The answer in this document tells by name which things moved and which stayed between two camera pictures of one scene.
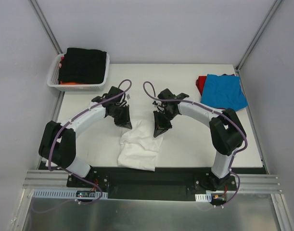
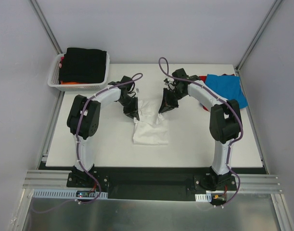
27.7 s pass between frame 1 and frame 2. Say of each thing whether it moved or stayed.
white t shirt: moved
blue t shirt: stayed
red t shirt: stayed
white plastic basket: stayed
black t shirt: stayed
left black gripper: moved
